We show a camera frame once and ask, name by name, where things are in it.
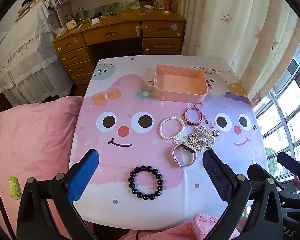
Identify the cartoon printed tablecloth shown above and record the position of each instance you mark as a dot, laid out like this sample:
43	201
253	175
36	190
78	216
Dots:
120	100

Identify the white bottle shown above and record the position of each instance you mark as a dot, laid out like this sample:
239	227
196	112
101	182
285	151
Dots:
148	6

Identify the cream mug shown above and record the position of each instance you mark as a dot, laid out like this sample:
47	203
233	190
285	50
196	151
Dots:
70	25

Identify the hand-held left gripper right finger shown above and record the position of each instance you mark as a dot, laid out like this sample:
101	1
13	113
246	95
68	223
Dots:
217	177

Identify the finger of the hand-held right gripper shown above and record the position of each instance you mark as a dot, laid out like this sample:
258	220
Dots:
256	171
287	160

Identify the green and white toy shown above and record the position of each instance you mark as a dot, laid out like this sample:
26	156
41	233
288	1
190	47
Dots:
137	31

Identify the cream floral curtain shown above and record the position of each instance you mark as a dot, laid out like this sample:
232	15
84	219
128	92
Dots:
227	30

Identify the floral mug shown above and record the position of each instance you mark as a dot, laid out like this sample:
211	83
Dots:
158	3

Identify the red and white cup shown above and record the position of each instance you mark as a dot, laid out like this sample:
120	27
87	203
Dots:
168	5

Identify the clear plastic bag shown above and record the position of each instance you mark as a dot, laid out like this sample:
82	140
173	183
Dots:
60	31

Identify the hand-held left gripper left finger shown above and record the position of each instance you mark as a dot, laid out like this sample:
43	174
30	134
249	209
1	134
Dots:
83	175

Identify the pink blanket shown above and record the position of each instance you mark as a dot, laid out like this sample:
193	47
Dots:
32	140

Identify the pink wristband watch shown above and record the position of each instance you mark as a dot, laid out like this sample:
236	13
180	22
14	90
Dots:
187	148

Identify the white lace cloth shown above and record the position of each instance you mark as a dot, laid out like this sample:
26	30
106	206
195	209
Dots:
22	55

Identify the pink fluffy cloth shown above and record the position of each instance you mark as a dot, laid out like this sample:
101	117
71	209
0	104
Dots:
190	226

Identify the wooden desk with drawers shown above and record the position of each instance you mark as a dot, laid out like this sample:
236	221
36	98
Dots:
110	33

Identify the glass jar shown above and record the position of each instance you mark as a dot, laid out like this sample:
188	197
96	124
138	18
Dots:
80	15

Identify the green tissue packet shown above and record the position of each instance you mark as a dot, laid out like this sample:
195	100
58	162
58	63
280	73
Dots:
13	187

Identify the pink plastic tray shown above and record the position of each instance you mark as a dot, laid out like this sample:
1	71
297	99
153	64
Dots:
180	87

